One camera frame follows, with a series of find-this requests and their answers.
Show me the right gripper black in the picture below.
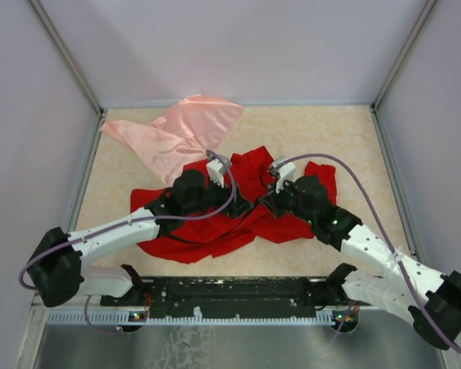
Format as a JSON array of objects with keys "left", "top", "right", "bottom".
[{"left": 260, "top": 175, "right": 315, "bottom": 224}]

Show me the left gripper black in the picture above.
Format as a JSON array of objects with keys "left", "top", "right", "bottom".
[{"left": 184, "top": 173, "right": 254, "bottom": 219}]

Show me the red zip jacket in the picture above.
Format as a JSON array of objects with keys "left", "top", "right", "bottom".
[{"left": 129, "top": 145, "right": 338, "bottom": 265}]

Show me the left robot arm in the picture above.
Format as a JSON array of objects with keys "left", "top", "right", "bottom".
[{"left": 20, "top": 170, "right": 253, "bottom": 308}]

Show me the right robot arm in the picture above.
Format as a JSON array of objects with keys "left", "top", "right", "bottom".
[{"left": 260, "top": 176, "right": 461, "bottom": 352}]

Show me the pink satin cloth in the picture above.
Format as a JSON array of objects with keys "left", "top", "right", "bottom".
[{"left": 101, "top": 95, "right": 244, "bottom": 186}]

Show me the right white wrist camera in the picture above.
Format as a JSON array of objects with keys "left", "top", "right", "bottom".
[{"left": 268, "top": 156, "right": 296, "bottom": 194}]

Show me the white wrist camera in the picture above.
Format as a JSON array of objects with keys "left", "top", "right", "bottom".
[
  {"left": 268, "top": 156, "right": 296, "bottom": 194},
  {"left": 206, "top": 155, "right": 232, "bottom": 188}
]

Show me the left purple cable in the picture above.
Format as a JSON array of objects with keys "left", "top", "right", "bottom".
[{"left": 18, "top": 149, "right": 238, "bottom": 335}]

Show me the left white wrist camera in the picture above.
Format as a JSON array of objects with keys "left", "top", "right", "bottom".
[{"left": 206, "top": 155, "right": 232, "bottom": 188}]

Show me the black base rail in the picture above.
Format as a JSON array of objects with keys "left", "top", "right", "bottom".
[{"left": 101, "top": 277, "right": 348, "bottom": 319}]

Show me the aluminium frame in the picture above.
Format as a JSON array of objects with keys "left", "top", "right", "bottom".
[{"left": 15, "top": 0, "right": 461, "bottom": 369}]

